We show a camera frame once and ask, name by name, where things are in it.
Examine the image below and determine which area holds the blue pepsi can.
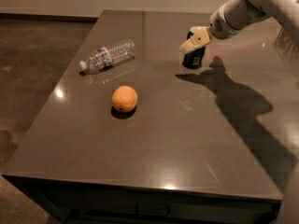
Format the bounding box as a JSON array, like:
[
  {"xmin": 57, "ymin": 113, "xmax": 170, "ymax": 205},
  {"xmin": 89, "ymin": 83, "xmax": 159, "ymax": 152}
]
[{"xmin": 182, "ymin": 26, "xmax": 206, "ymax": 69}]

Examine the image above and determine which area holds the clear plastic water bottle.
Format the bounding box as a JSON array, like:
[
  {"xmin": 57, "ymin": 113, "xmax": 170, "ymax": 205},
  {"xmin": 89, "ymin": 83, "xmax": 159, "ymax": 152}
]
[{"xmin": 79, "ymin": 39, "xmax": 136, "ymax": 76}]

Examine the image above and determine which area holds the dark drawer handle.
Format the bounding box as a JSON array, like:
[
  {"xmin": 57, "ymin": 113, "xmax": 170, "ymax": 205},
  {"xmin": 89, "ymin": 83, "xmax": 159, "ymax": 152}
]
[{"xmin": 135, "ymin": 204, "xmax": 171, "ymax": 218}]

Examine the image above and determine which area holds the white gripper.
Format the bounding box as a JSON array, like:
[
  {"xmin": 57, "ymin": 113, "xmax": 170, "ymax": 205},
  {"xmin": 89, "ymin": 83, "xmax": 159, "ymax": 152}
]
[{"xmin": 179, "ymin": 3, "xmax": 249, "ymax": 54}]

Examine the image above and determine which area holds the orange fruit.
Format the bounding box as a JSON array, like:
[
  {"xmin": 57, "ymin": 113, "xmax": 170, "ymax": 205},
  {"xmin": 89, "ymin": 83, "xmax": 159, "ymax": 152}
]
[{"xmin": 112, "ymin": 86, "xmax": 137, "ymax": 113}]

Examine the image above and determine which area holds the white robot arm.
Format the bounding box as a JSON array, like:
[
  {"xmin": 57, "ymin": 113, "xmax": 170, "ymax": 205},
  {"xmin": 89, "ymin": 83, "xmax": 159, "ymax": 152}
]
[{"xmin": 179, "ymin": 0, "xmax": 299, "ymax": 54}]

